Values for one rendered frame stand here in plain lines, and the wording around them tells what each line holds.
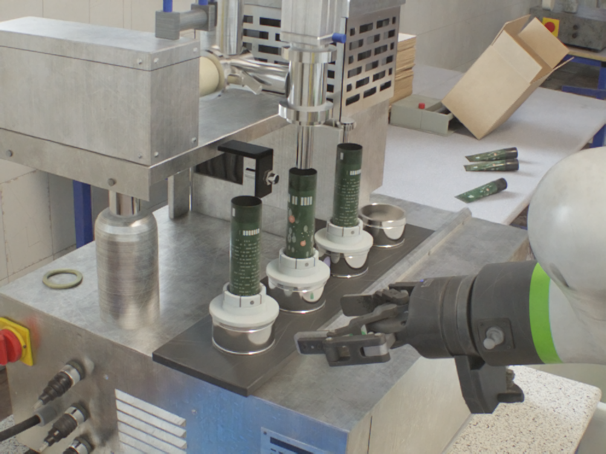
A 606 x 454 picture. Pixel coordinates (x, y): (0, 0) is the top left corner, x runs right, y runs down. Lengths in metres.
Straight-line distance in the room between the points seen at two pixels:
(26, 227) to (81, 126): 1.87
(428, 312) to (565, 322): 0.13
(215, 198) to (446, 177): 1.15
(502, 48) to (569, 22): 2.69
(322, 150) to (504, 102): 1.55
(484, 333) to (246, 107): 0.48
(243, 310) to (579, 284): 0.40
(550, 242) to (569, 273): 0.03
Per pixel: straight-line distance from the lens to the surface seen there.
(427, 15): 5.24
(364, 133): 1.23
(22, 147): 1.02
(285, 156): 1.18
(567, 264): 0.62
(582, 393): 1.48
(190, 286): 1.09
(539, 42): 2.87
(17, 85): 1.01
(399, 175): 2.32
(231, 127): 1.03
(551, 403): 1.44
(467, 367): 0.80
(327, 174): 1.15
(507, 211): 2.17
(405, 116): 2.74
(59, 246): 2.93
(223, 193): 1.27
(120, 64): 0.89
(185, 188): 1.29
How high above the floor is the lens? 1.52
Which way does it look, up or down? 22 degrees down
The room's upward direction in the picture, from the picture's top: 3 degrees clockwise
